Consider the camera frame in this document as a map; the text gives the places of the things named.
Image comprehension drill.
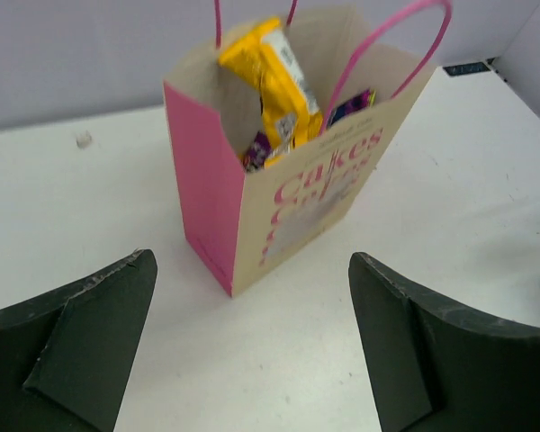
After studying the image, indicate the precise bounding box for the paper bag with pink handles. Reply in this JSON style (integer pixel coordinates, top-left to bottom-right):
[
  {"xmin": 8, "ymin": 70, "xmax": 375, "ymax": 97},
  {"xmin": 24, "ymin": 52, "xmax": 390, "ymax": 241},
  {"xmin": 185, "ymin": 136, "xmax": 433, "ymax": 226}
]
[{"xmin": 164, "ymin": 1, "xmax": 434, "ymax": 295}]

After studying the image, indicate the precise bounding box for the blue label right corner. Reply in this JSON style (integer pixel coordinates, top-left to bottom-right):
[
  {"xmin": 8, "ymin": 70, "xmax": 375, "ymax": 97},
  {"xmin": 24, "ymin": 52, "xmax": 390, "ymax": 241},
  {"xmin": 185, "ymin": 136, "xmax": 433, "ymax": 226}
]
[{"xmin": 443, "ymin": 61, "xmax": 491, "ymax": 77}]

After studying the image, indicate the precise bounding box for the yellow snack bar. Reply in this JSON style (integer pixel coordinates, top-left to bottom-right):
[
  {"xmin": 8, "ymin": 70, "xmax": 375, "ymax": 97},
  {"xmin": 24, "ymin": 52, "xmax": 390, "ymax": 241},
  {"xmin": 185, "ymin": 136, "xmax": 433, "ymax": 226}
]
[{"xmin": 218, "ymin": 16, "xmax": 323, "ymax": 167}]

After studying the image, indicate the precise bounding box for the purple blue candy bag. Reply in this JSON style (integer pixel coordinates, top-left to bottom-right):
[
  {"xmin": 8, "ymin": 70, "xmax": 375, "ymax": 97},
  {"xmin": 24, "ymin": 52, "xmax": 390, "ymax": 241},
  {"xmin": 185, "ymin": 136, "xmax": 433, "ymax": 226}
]
[{"xmin": 326, "ymin": 88, "xmax": 376, "ymax": 128}]

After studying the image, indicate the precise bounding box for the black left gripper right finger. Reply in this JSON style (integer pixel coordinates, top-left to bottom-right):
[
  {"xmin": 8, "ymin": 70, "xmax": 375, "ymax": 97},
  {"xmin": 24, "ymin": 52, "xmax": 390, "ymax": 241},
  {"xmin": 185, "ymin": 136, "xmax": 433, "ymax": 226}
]
[{"xmin": 348, "ymin": 252, "xmax": 540, "ymax": 431}]

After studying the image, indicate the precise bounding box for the purple chocolate pack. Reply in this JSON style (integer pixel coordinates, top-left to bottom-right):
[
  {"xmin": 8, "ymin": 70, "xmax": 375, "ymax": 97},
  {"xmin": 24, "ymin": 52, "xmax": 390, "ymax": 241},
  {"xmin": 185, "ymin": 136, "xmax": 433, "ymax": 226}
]
[{"xmin": 241, "ymin": 131, "xmax": 273, "ymax": 172}]

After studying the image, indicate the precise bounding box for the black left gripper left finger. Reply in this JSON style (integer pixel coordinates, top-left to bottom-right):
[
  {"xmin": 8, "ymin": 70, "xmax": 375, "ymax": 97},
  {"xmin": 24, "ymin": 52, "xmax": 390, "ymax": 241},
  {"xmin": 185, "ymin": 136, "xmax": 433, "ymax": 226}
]
[{"xmin": 0, "ymin": 249, "xmax": 158, "ymax": 431}]

